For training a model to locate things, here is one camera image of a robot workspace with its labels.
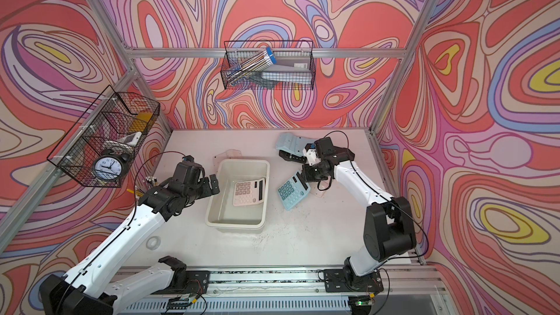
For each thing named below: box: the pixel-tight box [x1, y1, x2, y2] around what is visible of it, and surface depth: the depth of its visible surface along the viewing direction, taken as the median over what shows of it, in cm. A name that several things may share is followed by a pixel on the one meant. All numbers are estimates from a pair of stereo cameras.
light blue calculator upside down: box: [275, 131, 316, 157], surface depth 110 cm
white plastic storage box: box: [205, 158, 271, 233], surface depth 91 cm
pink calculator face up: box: [232, 177, 266, 207], surface depth 95 cm
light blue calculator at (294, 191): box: [277, 170, 311, 211], surface depth 88 cm
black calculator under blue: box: [278, 150, 307, 164], surface depth 107 cm
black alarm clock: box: [92, 148, 130, 182], surface depth 69 cm
